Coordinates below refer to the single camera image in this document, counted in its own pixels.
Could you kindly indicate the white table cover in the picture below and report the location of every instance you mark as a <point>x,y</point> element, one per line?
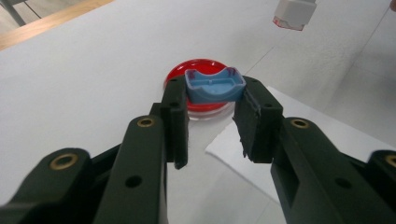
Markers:
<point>93,77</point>

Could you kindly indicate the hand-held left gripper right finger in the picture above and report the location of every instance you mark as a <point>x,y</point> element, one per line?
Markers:
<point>311,174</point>

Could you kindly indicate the blue stamp cap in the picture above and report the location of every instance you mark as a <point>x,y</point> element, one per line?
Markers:
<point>213,90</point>

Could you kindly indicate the white paper sheet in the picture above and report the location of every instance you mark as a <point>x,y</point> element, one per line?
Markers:
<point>311,109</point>

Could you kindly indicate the red round ink pad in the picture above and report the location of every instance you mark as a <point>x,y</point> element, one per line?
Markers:
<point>199,67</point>

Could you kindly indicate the white stamp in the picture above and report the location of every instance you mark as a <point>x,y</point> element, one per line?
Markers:
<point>294,12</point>

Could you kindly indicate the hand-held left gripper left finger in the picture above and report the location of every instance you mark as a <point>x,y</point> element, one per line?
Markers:
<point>140,174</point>

